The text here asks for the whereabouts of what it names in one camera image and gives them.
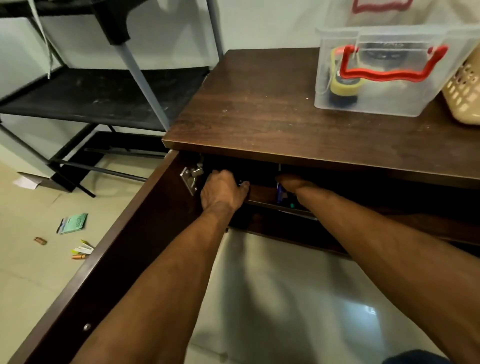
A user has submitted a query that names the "person's right hand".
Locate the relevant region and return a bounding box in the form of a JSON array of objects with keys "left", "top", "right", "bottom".
[{"left": 276, "top": 174, "right": 320, "bottom": 198}]

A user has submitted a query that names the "person's left hand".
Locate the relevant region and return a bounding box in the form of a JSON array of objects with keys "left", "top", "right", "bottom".
[{"left": 199, "top": 169, "right": 251, "bottom": 215}]

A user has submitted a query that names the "black orange shoe brush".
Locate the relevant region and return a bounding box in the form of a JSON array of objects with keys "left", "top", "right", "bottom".
[{"left": 330, "top": 46, "right": 367, "bottom": 99}]

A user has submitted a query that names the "clear plastic storage box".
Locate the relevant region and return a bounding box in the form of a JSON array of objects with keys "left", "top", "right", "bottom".
[{"left": 313, "top": 0, "right": 480, "bottom": 118}]

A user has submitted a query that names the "beige plastic basket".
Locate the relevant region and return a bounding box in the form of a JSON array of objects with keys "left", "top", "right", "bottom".
[{"left": 442, "top": 46, "right": 480, "bottom": 126}]

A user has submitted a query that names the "person's right forearm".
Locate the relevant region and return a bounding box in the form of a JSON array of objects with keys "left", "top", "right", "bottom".
[{"left": 300, "top": 186, "right": 480, "bottom": 364}]

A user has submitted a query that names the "person's left forearm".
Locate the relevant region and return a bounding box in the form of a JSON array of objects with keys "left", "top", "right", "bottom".
[{"left": 71, "top": 206, "right": 234, "bottom": 364}]

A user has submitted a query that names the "dark brown wooden cabinet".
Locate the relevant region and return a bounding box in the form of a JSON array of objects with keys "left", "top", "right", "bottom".
[{"left": 7, "top": 47, "right": 480, "bottom": 364}]

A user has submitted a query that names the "person's right leg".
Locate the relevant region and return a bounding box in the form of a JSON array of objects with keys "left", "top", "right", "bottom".
[{"left": 382, "top": 348, "right": 451, "bottom": 364}]

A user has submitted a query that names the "black metal shoe rack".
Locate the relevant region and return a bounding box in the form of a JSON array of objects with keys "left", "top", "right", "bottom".
[{"left": 0, "top": 0, "right": 226, "bottom": 198}]

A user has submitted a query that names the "green paper packet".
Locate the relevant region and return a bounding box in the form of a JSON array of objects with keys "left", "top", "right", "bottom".
[{"left": 57, "top": 213, "right": 90, "bottom": 235}]

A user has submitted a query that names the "white paper sheet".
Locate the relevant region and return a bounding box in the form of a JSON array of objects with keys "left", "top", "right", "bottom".
[{"left": 12, "top": 174, "right": 46, "bottom": 191}]

